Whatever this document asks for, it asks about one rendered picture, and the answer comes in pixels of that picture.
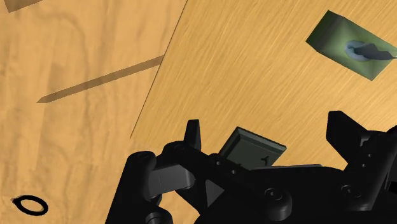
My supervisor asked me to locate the dark grey flat box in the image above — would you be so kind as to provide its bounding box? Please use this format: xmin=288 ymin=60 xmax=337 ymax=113
xmin=218 ymin=126 xmax=288 ymax=171

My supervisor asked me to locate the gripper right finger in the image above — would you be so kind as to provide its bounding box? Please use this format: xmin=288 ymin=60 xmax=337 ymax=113
xmin=325 ymin=110 xmax=397 ymax=212

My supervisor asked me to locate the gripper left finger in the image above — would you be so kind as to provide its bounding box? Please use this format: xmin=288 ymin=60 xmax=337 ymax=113
xmin=105 ymin=119 xmax=237 ymax=224

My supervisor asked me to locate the green tissue box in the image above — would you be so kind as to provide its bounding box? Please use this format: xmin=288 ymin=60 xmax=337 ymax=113
xmin=305 ymin=10 xmax=397 ymax=81

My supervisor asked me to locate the black ring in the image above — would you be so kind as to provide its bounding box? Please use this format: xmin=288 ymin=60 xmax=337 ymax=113
xmin=11 ymin=194 xmax=49 ymax=216

